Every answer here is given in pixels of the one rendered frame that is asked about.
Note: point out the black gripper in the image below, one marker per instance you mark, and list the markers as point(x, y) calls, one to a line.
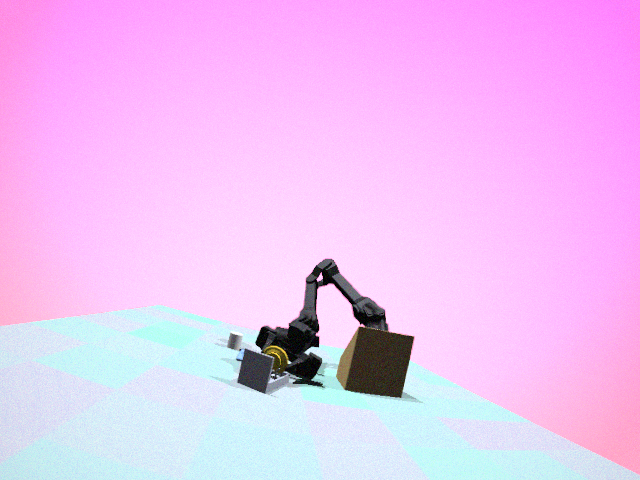
point(301, 363)

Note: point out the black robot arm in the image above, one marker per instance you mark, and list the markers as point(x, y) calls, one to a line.
point(303, 329)

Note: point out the white cylinder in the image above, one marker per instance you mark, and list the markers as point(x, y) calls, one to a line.
point(235, 340)

